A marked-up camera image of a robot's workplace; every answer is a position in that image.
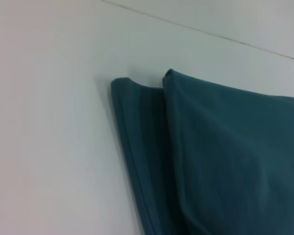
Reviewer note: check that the teal FREE print t-shirt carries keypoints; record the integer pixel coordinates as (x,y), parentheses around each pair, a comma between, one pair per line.
(223,159)

